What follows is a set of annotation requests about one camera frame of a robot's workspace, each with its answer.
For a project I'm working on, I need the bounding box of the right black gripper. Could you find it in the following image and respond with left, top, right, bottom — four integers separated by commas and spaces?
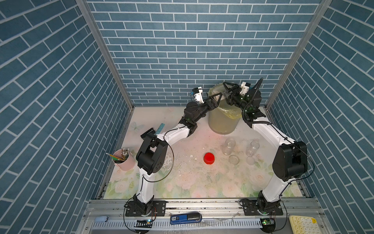
222, 84, 249, 116

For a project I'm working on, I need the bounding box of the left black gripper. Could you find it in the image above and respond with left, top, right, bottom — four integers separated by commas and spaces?
190, 94, 220, 125

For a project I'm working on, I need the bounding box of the clear rice jar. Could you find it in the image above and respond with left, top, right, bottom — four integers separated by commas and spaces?
222, 138, 236, 156

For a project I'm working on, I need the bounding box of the red jar lid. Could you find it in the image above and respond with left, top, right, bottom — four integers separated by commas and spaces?
204, 153, 215, 165

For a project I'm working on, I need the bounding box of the white lidded rice jar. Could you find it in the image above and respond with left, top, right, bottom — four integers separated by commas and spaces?
245, 140, 260, 157

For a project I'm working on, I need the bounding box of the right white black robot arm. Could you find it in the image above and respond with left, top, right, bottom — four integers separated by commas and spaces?
223, 79, 308, 214

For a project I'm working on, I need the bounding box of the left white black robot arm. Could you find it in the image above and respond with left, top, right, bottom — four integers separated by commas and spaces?
133, 93, 223, 215

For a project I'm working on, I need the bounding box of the beige bin with yellow bag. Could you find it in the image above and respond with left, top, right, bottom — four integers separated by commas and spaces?
208, 83, 242, 135

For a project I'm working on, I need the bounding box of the teal ruler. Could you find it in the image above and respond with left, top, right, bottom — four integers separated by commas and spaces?
155, 123, 165, 135

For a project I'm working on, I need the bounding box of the black stapler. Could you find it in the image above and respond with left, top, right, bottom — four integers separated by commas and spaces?
141, 128, 155, 139

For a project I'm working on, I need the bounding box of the pink pen holder cup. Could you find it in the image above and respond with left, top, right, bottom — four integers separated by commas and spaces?
106, 148, 135, 172

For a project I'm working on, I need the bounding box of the blue black handheld device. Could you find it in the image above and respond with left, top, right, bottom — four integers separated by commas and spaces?
170, 212, 202, 225

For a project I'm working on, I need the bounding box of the yellow egg tray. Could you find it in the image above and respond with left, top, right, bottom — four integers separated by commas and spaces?
289, 215, 322, 234

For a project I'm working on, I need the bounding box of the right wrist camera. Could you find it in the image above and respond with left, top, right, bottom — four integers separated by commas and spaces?
240, 82, 251, 96

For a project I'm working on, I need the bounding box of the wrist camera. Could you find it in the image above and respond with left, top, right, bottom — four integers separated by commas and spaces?
240, 82, 251, 96
191, 87, 204, 104

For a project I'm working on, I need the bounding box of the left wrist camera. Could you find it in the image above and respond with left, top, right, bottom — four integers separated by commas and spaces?
191, 87, 204, 104

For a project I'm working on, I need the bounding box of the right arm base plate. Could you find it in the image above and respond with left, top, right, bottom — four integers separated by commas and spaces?
239, 199, 283, 216

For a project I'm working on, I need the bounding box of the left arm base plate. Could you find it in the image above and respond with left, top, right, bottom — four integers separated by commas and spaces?
125, 200, 167, 217

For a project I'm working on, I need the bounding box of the white slotted cable duct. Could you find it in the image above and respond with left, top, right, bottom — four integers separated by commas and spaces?
92, 218, 263, 231

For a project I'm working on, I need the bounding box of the aluminium mounting rail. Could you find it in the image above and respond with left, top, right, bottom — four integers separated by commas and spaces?
83, 197, 325, 219

